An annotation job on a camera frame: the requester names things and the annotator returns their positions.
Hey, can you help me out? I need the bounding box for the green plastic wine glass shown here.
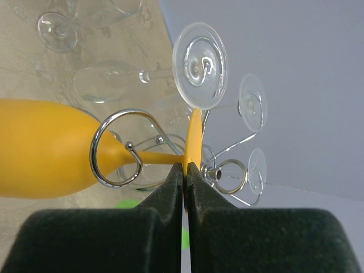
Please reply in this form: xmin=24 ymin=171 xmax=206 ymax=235
xmin=114 ymin=198 xmax=190 ymax=250

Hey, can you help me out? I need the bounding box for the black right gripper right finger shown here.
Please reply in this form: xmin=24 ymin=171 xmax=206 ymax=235
xmin=186 ymin=163 xmax=361 ymax=272

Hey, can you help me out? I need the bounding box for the chrome wine glass rack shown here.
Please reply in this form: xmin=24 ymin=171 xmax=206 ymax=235
xmin=89 ymin=109 xmax=262 ymax=205

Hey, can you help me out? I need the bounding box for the yellow plastic wine glass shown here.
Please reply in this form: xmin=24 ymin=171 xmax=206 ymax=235
xmin=0 ymin=98 xmax=204 ymax=218

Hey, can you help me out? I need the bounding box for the short clear wine glass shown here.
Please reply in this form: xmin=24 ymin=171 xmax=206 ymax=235
xmin=152 ymin=73 xmax=268 ymax=133

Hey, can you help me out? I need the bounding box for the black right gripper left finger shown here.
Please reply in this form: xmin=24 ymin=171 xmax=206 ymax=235
xmin=2 ymin=163 xmax=183 ymax=272

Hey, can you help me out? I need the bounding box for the clear stemmed wine glass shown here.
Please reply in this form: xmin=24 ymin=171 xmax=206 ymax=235
xmin=73 ymin=22 xmax=229 ymax=110

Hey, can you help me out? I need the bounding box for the tall clear champagne flute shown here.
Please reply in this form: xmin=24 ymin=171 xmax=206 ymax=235
xmin=36 ymin=1 xmax=142 ymax=53

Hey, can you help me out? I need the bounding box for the clear ribbed flute glass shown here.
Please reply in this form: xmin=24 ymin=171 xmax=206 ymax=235
xmin=201 ymin=144 xmax=267 ymax=196

